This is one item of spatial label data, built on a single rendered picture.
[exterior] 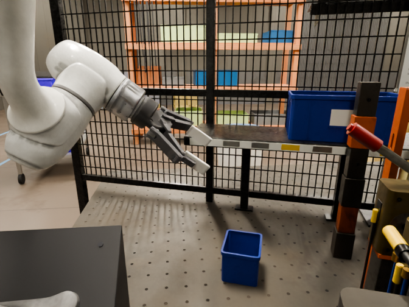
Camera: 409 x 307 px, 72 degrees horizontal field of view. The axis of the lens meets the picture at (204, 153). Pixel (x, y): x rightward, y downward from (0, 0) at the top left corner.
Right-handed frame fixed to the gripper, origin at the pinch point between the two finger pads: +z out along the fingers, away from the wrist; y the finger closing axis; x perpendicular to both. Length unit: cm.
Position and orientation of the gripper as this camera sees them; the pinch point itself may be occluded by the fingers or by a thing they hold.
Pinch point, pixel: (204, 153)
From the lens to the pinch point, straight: 73.2
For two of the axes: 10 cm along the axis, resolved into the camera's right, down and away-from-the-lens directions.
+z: 8.0, 5.4, 2.7
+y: -0.6, 5.2, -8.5
